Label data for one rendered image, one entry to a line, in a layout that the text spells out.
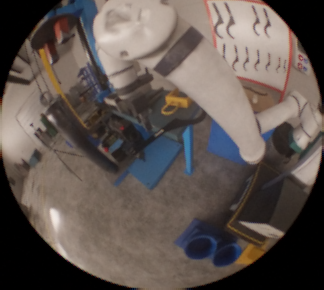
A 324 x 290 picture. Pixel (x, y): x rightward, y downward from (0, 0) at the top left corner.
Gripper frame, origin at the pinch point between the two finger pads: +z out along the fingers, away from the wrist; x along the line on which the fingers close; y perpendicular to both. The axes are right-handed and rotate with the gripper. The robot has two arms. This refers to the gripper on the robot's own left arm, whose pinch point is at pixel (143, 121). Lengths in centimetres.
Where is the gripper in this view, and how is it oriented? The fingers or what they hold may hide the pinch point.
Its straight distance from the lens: 40.4
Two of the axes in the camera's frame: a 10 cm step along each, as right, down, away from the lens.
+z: 2.3, 6.9, 6.9
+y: -7.6, 5.7, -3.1
